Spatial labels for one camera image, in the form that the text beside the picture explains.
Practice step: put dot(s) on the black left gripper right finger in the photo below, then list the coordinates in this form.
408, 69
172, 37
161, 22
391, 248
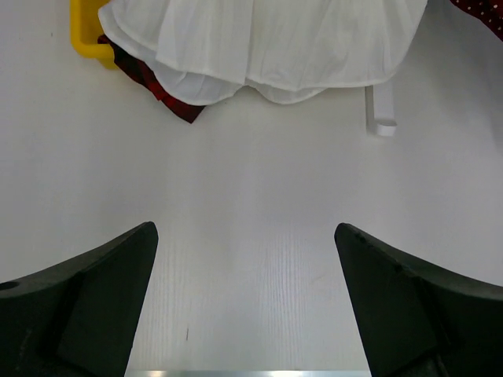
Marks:
416, 318

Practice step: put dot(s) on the aluminium mounting rail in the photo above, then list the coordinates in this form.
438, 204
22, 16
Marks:
318, 373

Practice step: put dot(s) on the yellow plastic tray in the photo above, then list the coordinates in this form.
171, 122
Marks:
85, 29

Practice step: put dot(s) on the white pleated skirt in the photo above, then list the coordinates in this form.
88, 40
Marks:
202, 52

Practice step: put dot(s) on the dark red plaid skirt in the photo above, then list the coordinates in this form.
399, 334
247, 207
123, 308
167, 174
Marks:
139, 72

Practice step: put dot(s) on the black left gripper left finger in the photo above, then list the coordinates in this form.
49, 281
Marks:
78, 317

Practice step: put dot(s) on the red polka dot skirt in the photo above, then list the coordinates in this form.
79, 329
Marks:
489, 12

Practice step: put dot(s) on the white clothes rack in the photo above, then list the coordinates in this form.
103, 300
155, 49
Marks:
379, 110

